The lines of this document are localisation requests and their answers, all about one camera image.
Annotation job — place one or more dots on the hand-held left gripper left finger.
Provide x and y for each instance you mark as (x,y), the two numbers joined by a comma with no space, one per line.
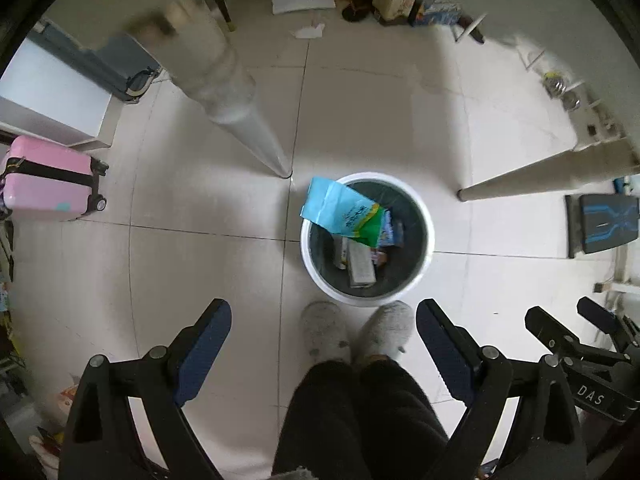
(202,350)

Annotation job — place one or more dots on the blue and green bag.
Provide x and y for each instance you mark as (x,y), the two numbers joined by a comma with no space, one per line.
(345,212)

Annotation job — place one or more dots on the pink suitcase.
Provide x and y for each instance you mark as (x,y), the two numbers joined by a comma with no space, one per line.
(47,177)

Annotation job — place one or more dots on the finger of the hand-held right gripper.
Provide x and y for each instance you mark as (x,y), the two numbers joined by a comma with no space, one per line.
(602,316)
(555,332)

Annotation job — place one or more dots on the grey slipper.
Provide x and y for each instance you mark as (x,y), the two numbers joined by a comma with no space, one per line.
(322,331)
(386,330)

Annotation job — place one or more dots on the white cabinet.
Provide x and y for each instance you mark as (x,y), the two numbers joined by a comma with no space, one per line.
(50,95)

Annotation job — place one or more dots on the small blue packet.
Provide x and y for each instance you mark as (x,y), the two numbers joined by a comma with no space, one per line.
(393,230)

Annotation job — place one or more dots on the white tissue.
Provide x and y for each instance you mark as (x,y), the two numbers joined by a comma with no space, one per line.
(309,31)

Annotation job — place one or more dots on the black and blue pad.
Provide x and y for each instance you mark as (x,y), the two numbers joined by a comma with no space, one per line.
(602,222)

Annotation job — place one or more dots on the beige carton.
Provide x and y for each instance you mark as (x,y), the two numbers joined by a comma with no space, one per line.
(395,2)

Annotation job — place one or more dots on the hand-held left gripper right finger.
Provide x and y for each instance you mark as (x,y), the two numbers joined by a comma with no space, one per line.
(445,347)

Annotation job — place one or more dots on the white trash bin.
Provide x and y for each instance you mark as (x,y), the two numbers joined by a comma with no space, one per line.
(415,255)

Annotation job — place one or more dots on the table with patterned tablecloth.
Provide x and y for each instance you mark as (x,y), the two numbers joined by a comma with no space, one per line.
(230,95)

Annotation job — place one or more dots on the blue carton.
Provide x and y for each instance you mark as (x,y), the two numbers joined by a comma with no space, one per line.
(437,12)

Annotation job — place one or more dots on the person's left leg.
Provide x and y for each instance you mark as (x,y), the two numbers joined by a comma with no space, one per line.
(325,420)

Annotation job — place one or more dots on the metal dumbbell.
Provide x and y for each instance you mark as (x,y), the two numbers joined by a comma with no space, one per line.
(560,86)

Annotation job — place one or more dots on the brown shoes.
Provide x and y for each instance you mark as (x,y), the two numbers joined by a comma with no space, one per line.
(357,7)

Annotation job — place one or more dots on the long white box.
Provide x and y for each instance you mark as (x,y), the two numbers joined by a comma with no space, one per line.
(361,266)

